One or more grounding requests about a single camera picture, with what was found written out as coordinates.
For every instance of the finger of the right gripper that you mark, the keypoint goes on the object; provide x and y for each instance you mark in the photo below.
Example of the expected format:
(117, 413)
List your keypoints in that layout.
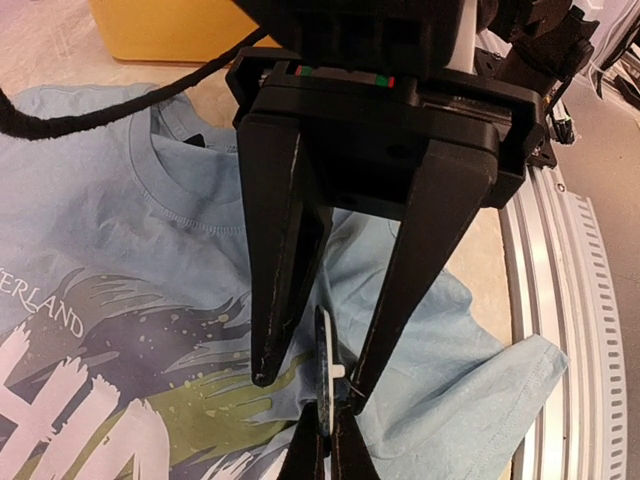
(287, 226)
(446, 193)

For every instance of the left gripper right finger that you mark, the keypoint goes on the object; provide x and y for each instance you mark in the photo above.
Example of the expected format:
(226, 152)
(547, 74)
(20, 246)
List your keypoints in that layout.
(350, 458)

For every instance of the blue brooch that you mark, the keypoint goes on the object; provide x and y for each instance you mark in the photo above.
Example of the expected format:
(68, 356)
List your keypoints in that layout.
(330, 370)

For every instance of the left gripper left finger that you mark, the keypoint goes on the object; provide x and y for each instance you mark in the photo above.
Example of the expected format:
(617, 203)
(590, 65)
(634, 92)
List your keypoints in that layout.
(310, 445)

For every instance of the front aluminium rail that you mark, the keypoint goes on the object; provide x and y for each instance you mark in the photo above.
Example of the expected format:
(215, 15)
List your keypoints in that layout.
(561, 288)

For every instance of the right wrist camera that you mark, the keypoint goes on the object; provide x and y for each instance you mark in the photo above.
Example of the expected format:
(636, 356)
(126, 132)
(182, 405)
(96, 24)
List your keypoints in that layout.
(393, 38)

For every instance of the yellow plastic basket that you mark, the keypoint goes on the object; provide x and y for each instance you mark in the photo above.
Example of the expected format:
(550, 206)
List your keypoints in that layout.
(180, 31)

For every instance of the light blue printed t-shirt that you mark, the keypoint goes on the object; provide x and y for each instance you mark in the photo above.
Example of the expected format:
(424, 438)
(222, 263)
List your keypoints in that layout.
(125, 328)

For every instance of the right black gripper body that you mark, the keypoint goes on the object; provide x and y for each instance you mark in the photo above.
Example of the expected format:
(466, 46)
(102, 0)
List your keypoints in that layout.
(310, 137)

